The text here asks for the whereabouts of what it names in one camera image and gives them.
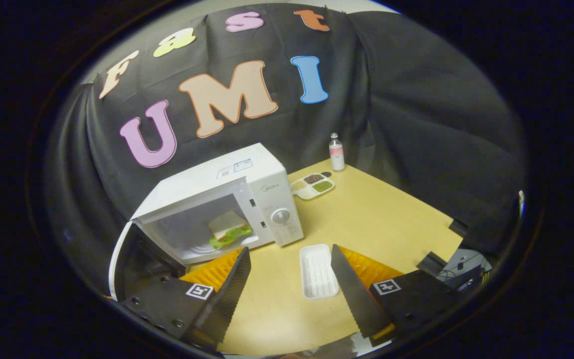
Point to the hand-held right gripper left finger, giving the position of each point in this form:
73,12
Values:
229,299

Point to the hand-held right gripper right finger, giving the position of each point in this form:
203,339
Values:
354,299

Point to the sandwich with green lettuce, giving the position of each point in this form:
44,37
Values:
227,224

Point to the white microwave oven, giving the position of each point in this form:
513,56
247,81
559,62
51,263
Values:
267,174

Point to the white rectangular tray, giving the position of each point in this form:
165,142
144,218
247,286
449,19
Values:
314,271

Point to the black table clamp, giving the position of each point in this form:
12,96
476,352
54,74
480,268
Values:
431,262
459,228

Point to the white divided plate with grains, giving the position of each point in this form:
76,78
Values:
307,192

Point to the clear bottle with pink label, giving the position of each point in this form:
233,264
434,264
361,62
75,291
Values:
337,157

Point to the black backdrop cloth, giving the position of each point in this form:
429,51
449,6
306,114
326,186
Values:
416,124

